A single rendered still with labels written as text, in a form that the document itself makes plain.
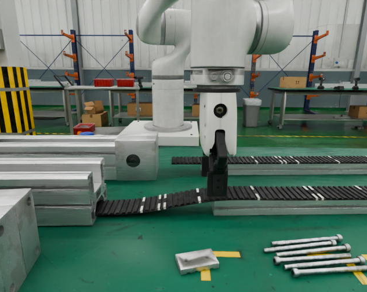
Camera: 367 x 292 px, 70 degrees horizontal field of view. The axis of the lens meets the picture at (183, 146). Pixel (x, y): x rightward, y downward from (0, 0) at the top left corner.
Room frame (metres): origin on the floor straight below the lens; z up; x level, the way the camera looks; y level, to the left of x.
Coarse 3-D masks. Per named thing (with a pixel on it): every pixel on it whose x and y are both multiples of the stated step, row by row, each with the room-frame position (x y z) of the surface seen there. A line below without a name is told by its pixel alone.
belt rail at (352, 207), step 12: (216, 204) 0.41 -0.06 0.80; (228, 204) 0.41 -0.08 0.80; (240, 204) 0.41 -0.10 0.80; (252, 204) 0.41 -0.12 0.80; (264, 204) 0.41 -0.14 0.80; (276, 204) 0.41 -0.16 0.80; (288, 204) 0.41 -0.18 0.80; (300, 204) 0.41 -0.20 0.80; (312, 204) 0.41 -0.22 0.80; (324, 204) 0.42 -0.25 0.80; (336, 204) 0.42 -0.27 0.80; (348, 204) 0.42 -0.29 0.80; (360, 204) 0.42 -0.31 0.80
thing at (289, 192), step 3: (282, 186) 0.46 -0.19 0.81; (288, 186) 0.46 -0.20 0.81; (282, 189) 0.45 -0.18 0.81; (285, 189) 0.44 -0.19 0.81; (288, 189) 0.45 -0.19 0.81; (291, 189) 0.44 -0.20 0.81; (285, 192) 0.43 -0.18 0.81; (288, 192) 0.43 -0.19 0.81; (291, 192) 0.43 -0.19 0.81; (294, 192) 0.43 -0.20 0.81; (288, 195) 0.42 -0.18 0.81; (291, 195) 0.42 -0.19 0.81; (294, 195) 0.42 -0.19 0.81; (297, 195) 0.42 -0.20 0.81; (291, 198) 0.41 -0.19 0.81; (294, 198) 0.41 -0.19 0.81; (297, 198) 0.41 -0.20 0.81; (300, 198) 0.41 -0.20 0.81
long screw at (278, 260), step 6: (276, 258) 0.29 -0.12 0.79; (282, 258) 0.29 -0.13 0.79; (288, 258) 0.29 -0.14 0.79; (294, 258) 0.29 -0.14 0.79; (300, 258) 0.29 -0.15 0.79; (306, 258) 0.29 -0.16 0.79; (312, 258) 0.29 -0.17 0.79; (318, 258) 0.29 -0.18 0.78; (324, 258) 0.29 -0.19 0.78; (330, 258) 0.30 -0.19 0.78; (336, 258) 0.30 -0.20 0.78; (276, 264) 0.28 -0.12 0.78
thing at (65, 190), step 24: (0, 168) 0.44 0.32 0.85; (24, 168) 0.44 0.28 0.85; (48, 168) 0.44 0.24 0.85; (72, 168) 0.44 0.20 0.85; (96, 168) 0.44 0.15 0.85; (48, 192) 0.37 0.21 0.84; (72, 192) 0.37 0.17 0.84; (96, 192) 0.41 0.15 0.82; (48, 216) 0.37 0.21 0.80; (72, 216) 0.37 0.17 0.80; (96, 216) 0.40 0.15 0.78
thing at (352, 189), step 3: (345, 186) 0.46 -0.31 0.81; (348, 186) 0.46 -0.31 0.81; (351, 186) 0.46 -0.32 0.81; (348, 189) 0.45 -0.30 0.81; (351, 189) 0.44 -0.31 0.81; (354, 189) 0.45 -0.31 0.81; (357, 189) 0.44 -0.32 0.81; (351, 192) 0.44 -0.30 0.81; (354, 192) 0.43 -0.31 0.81; (357, 192) 0.44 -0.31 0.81; (360, 192) 0.43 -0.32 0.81; (357, 195) 0.42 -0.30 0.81; (360, 195) 0.42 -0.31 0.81; (363, 195) 0.42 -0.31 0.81; (366, 195) 0.42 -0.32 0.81; (360, 198) 0.41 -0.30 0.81; (363, 198) 0.41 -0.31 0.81; (366, 198) 0.41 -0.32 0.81
